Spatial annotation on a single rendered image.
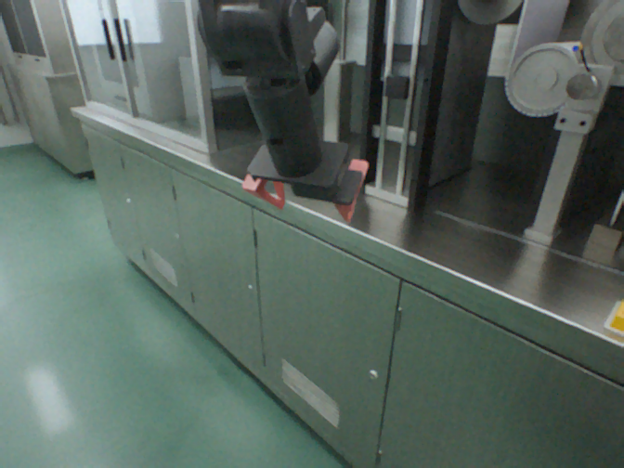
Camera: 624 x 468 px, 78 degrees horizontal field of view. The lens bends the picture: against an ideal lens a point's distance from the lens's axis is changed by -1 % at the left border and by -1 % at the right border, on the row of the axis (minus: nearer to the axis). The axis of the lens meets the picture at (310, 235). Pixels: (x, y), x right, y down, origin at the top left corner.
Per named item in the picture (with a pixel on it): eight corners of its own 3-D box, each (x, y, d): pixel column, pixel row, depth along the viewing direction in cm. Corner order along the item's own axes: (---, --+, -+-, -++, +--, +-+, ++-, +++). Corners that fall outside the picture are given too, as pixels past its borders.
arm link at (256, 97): (228, 86, 34) (286, 89, 32) (260, 42, 38) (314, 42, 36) (253, 144, 40) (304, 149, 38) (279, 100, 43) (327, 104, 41)
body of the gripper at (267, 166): (274, 146, 49) (255, 96, 43) (351, 155, 45) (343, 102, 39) (253, 184, 46) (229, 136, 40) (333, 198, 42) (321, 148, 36)
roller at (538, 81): (500, 109, 78) (515, 42, 72) (544, 96, 93) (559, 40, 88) (567, 118, 70) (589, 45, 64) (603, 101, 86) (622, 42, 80)
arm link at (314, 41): (188, 14, 31) (285, 12, 28) (250, -52, 36) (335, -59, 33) (240, 129, 41) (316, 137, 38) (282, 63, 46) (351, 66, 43)
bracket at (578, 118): (522, 235, 76) (570, 66, 62) (534, 225, 80) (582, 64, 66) (550, 244, 73) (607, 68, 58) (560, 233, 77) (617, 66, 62)
